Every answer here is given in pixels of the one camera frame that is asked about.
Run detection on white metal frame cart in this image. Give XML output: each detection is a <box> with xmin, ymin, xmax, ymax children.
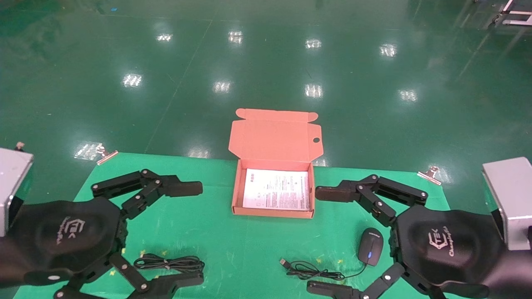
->
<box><xmin>493</xmin><ymin>0</ymin><xmax>532</xmax><ymax>26</ymax></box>

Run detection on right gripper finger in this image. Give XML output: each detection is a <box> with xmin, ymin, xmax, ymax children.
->
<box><xmin>315</xmin><ymin>174</ymin><xmax>429</xmax><ymax>228</ymax></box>
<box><xmin>307</xmin><ymin>262</ymin><xmax>441</xmax><ymax>299</ymax></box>

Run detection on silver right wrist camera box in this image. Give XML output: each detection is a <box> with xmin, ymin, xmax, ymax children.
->
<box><xmin>482</xmin><ymin>157</ymin><xmax>532</xmax><ymax>251</ymax></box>

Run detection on black data cable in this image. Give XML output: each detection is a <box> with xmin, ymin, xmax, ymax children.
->
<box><xmin>133</xmin><ymin>254</ymin><xmax>205</xmax><ymax>274</ymax></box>

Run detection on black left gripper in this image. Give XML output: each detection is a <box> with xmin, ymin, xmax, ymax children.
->
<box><xmin>0</xmin><ymin>197</ymin><xmax>205</xmax><ymax>299</ymax></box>

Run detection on metal binder clip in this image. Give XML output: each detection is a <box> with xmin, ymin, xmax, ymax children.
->
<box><xmin>96</xmin><ymin>145</ymin><xmax>119</xmax><ymax>166</ymax></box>
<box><xmin>417</xmin><ymin>166</ymin><xmax>442</xmax><ymax>186</ymax></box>

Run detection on black wired computer mouse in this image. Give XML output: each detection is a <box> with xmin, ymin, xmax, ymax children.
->
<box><xmin>279</xmin><ymin>228</ymin><xmax>384</xmax><ymax>281</ymax></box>

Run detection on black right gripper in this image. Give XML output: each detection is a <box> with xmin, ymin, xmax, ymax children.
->
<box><xmin>391</xmin><ymin>205</ymin><xmax>510</xmax><ymax>289</ymax></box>

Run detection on orange cardboard box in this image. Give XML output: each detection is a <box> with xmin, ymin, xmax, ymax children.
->
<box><xmin>229</xmin><ymin>108</ymin><xmax>323</xmax><ymax>219</ymax></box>

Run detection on white printed instruction sheet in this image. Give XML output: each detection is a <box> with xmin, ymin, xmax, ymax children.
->
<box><xmin>242</xmin><ymin>168</ymin><xmax>311</xmax><ymax>211</ymax></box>

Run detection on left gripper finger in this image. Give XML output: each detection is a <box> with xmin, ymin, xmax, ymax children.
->
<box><xmin>91</xmin><ymin>169</ymin><xmax>203</xmax><ymax>221</ymax></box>

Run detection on green table mat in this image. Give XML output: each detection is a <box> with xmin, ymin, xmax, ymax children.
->
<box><xmin>12</xmin><ymin>152</ymin><xmax>487</xmax><ymax>299</ymax></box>

